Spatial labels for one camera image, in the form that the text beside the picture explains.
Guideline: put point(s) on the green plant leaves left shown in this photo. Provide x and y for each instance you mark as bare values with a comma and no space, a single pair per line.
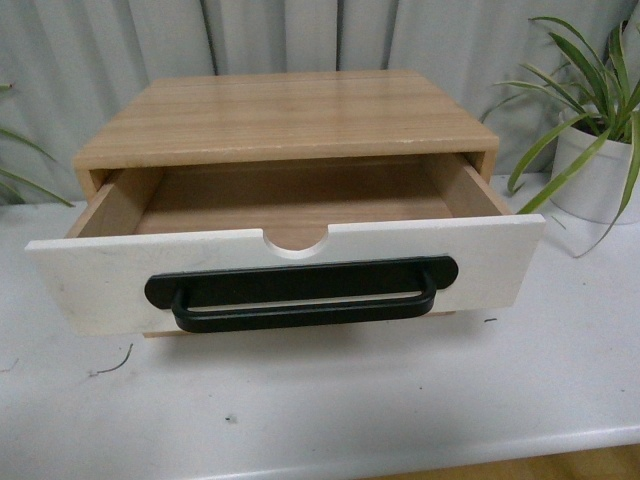
10,178

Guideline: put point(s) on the grey pleated curtain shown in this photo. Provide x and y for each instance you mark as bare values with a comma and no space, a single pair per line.
68,67

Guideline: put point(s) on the black metal drawer handle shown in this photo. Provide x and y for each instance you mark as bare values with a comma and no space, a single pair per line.
302,295

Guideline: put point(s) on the white plant pot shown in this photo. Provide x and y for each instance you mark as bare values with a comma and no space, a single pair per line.
594,193

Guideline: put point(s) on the wooden drawer cabinet box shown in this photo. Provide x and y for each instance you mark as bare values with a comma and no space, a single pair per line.
304,159

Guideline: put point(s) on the green spider plant right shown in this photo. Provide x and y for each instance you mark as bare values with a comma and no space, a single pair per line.
596,94

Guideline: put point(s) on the white front wooden drawer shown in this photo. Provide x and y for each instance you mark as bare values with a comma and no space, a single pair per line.
98,282

